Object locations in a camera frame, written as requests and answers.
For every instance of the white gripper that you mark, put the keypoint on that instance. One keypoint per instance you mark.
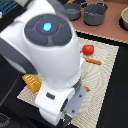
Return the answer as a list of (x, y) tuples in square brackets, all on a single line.
[(53, 103)]

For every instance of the orange bread loaf toy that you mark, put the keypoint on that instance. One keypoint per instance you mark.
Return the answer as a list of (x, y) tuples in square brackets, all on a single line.
[(32, 82)]

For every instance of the red toy tomato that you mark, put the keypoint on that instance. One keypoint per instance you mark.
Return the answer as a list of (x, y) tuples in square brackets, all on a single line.
[(88, 49)]

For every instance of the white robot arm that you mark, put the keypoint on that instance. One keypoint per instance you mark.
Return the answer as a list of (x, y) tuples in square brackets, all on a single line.
[(43, 41)]

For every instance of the beige woven placemat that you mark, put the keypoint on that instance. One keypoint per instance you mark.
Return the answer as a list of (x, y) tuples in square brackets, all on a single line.
[(96, 79)]

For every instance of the small dark grey pot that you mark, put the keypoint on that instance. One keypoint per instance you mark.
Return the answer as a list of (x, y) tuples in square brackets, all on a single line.
[(74, 10)]

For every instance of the large dark grey pot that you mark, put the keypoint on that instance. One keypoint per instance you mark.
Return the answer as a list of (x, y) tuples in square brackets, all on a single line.
[(94, 14)]

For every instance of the beige bowl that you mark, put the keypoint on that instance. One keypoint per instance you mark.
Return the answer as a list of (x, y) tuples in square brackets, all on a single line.
[(124, 16)]

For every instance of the knife with orange handle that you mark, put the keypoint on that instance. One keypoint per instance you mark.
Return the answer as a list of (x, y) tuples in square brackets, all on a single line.
[(93, 61)]

